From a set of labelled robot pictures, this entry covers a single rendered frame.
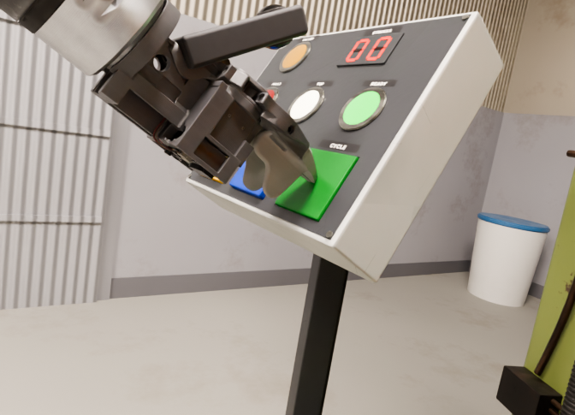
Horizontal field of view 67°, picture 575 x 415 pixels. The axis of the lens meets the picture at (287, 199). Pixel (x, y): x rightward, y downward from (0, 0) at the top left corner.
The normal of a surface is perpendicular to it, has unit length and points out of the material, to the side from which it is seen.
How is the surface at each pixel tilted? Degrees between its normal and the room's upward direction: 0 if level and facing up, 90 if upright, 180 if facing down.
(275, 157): 91
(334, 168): 60
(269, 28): 89
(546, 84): 90
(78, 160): 90
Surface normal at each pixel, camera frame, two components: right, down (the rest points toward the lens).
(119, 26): 0.38, 0.47
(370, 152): -0.62, -0.53
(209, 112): 0.57, 0.21
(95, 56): -0.07, 0.78
